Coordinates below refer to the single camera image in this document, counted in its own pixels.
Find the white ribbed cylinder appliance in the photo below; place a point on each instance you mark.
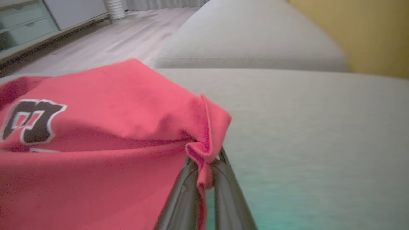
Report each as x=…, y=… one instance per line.
x=116, y=9

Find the white and grey sideboard cabinet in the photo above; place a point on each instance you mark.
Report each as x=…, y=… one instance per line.
x=28, y=22

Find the large grey sofa seat cushion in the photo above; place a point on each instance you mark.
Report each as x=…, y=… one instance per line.
x=319, y=143

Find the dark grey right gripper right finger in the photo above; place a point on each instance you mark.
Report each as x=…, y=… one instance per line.
x=230, y=204

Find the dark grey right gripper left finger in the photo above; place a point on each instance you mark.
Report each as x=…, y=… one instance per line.
x=182, y=204

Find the grey pleated curtain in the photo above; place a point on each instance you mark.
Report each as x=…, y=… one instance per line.
x=166, y=3

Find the red shorts with white stripe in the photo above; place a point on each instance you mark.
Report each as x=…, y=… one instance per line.
x=111, y=111

